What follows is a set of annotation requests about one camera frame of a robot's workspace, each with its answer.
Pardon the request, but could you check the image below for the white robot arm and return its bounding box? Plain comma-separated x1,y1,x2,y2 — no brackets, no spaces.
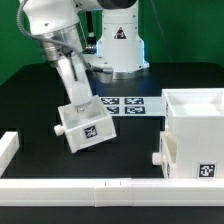
17,0,149,109

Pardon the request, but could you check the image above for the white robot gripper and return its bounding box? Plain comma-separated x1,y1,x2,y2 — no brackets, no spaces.
56,56,93,113

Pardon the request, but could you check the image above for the white front barrier rail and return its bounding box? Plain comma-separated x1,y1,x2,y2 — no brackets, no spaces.
0,179,224,207

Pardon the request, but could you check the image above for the white left barrier block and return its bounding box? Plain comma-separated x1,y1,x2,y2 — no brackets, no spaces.
0,131,20,177

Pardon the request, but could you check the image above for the white sheet with fiducial markers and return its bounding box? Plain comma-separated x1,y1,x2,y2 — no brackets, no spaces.
101,97,165,117

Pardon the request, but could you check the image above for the small white drawer with knob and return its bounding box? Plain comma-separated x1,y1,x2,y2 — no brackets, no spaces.
152,131,178,179

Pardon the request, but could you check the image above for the large white drawer cabinet box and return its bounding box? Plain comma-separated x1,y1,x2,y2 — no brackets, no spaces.
162,88,224,179

